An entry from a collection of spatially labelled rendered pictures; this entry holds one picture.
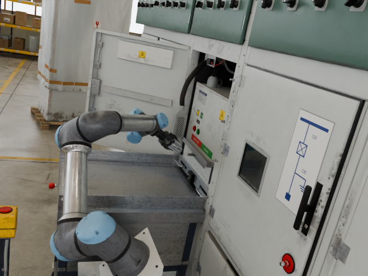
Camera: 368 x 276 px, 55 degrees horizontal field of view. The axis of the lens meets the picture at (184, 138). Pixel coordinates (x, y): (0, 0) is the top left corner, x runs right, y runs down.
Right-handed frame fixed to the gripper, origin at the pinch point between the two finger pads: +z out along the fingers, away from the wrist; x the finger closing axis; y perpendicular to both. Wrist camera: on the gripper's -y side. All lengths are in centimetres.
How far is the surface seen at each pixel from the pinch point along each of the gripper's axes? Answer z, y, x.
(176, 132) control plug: -3.2, -12.7, 6.0
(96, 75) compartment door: -53, -54, 1
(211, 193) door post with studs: 10.0, 36.8, -5.1
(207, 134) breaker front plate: 1.6, 11.7, 16.1
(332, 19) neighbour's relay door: -32, 93, 59
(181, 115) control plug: -7.5, -12.3, 15.7
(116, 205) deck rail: -22, 33, -36
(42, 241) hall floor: -6, -71, -121
